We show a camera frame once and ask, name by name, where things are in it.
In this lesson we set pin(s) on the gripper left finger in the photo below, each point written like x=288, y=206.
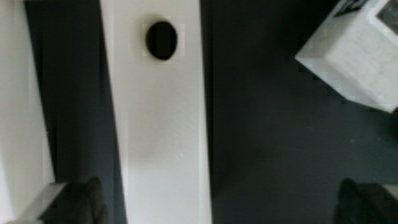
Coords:
x=70, y=204

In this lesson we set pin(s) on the white chair back frame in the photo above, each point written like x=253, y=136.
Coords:
x=103, y=106

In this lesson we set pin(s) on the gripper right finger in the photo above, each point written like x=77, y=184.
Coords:
x=366, y=203

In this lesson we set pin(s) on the white chair seat part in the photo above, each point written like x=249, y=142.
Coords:
x=350, y=52

